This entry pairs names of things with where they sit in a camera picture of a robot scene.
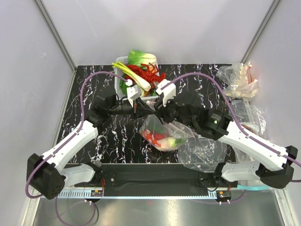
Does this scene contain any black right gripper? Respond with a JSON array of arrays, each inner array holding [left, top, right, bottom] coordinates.
[[153, 92, 196, 129]]

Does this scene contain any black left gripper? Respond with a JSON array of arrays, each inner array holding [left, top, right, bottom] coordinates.
[[108, 97, 154, 122]]

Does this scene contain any green cucumber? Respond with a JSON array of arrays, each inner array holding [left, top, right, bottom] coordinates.
[[175, 139, 186, 145]]

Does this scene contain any red bell pepper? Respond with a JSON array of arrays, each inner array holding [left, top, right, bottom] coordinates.
[[142, 129, 166, 146]]

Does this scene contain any clear pink zip bag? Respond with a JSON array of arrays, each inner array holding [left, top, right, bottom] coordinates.
[[139, 114, 195, 152]]

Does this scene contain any white radish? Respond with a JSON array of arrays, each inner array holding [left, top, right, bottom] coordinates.
[[158, 137, 177, 150]]

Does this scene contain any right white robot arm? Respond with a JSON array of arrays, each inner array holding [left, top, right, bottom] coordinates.
[[154, 99, 298, 189]]

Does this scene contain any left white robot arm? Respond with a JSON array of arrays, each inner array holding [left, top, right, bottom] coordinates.
[[25, 94, 154, 200]]

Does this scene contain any bag of white pieces top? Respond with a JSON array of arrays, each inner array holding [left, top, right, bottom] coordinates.
[[216, 61, 259, 101]]

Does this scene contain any clear bag right middle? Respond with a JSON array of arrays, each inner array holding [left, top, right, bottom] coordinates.
[[231, 99, 267, 139]]

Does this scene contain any green bell pepper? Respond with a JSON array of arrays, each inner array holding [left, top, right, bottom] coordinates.
[[119, 80, 128, 95]]

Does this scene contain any green white leek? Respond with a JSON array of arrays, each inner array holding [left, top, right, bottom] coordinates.
[[112, 61, 151, 91]]

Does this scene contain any red toy lobster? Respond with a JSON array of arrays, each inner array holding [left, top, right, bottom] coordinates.
[[127, 64, 166, 89]]

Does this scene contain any white plastic basket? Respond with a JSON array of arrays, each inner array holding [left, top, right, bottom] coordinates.
[[114, 56, 158, 102]]

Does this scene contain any green napa cabbage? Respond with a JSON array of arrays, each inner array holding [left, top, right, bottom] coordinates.
[[128, 50, 157, 67]]

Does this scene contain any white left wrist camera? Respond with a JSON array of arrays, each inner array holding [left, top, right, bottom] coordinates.
[[125, 80, 141, 107]]

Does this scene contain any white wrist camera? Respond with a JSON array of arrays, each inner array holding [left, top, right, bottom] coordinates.
[[156, 79, 176, 107], [125, 80, 141, 107]]

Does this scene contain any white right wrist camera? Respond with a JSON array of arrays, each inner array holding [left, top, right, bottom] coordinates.
[[156, 79, 176, 107]]

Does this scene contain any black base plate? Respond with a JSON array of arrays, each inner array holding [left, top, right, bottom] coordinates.
[[63, 162, 238, 197]]

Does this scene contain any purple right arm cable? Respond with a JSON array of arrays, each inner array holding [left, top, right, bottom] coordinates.
[[159, 72, 301, 183]]

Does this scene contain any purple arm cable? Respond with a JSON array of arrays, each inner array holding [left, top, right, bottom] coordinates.
[[25, 72, 132, 224], [159, 72, 301, 183]]

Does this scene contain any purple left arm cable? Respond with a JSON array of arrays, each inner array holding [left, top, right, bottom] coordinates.
[[25, 72, 132, 224]]

